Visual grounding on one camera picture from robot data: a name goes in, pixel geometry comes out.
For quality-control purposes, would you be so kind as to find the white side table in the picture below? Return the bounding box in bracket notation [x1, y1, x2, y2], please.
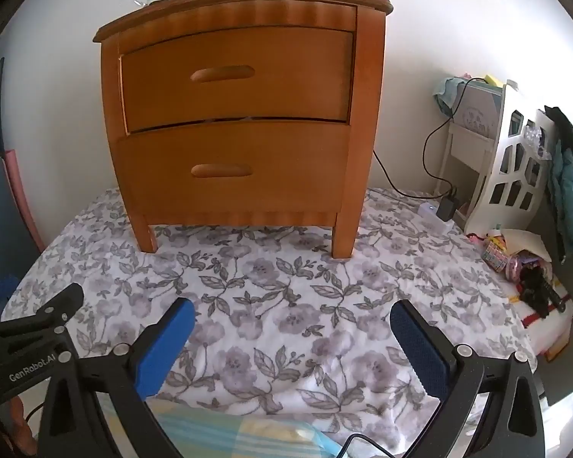
[434, 76, 507, 213]

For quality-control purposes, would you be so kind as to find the person's left forearm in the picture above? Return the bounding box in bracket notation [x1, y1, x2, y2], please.
[10, 393, 36, 456]

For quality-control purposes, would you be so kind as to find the wooden nightstand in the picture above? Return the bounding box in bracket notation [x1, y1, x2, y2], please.
[93, 0, 393, 259]

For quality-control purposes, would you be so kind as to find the beige paper sheet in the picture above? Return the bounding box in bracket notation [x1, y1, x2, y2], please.
[499, 229, 553, 264]

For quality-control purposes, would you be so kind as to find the teal cloth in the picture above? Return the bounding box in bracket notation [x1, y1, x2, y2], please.
[434, 76, 469, 116]

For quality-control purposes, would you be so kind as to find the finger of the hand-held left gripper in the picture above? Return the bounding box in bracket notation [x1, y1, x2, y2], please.
[0, 275, 21, 311]
[0, 282, 85, 344]

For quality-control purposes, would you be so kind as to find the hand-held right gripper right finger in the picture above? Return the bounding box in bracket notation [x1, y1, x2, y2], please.
[390, 300, 546, 458]

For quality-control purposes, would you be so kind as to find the pink pouch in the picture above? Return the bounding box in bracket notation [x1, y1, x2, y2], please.
[503, 253, 544, 283]

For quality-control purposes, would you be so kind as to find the white cutout panel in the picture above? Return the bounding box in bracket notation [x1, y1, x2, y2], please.
[463, 83, 559, 240]

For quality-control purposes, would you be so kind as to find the black charger cable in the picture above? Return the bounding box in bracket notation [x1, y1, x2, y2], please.
[372, 76, 489, 201]

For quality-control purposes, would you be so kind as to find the pastel plaid cloth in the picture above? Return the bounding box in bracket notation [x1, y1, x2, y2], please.
[143, 401, 335, 458]

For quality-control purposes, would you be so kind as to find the white power strip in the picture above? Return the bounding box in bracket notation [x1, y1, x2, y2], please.
[419, 203, 454, 231]

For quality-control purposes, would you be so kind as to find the floral blanket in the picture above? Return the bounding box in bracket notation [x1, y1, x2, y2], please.
[0, 186, 540, 458]

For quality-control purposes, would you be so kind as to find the teal jacket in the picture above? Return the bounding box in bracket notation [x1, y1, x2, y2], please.
[544, 105, 573, 265]

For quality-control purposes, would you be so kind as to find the pale printed box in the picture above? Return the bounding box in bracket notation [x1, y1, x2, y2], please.
[458, 80, 504, 135]

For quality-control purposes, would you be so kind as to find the colourful checkered box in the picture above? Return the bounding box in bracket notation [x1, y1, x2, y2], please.
[480, 236, 513, 274]

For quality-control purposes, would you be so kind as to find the black power adapter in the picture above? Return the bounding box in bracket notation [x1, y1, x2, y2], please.
[437, 191, 461, 223]

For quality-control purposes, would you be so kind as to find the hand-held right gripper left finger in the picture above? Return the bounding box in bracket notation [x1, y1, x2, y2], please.
[37, 297, 196, 458]

